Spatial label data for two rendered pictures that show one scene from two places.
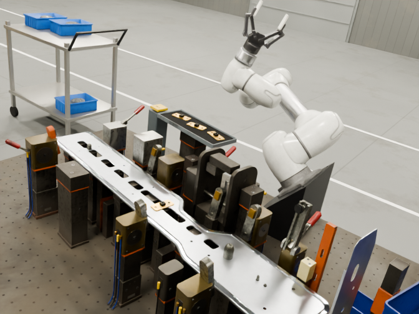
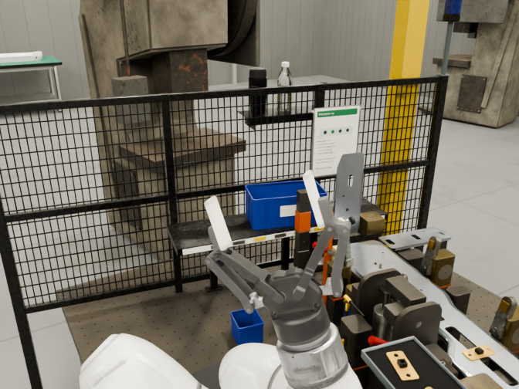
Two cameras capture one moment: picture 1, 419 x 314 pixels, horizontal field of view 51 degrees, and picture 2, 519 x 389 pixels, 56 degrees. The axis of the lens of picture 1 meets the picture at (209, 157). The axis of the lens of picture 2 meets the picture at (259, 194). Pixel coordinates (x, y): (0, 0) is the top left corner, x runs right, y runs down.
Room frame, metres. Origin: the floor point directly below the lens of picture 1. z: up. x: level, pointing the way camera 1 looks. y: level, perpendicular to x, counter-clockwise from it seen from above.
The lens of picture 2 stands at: (2.53, 0.07, 1.88)
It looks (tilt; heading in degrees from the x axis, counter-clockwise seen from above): 22 degrees down; 206
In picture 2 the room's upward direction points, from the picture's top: straight up
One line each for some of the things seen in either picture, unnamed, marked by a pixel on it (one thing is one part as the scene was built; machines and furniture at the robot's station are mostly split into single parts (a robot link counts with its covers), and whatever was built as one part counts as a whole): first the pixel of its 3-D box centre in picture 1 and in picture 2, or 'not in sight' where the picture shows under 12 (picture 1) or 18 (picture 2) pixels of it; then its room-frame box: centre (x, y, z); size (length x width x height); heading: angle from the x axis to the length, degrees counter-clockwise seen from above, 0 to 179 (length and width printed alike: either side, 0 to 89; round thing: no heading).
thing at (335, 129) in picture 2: not in sight; (334, 141); (0.56, -0.52, 1.30); 0.23 x 0.02 x 0.31; 136
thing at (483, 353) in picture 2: (162, 204); (479, 351); (1.34, 0.14, 1.01); 0.08 x 0.04 x 0.01; 136
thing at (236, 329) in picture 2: (358, 311); (246, 327); (1.22, -0.62, 0.74); 0.11 x 0.10 x 0.09; 46
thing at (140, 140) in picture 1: (148, 177); not in sight; (1.70, 0.26, 0.90); 0.13 x 0.08 x 0.41; 136
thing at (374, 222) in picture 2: not in sight; (367, 255); (0.74, -0.30, 0.88); 0.08 x 0.08 x 0.36; 46
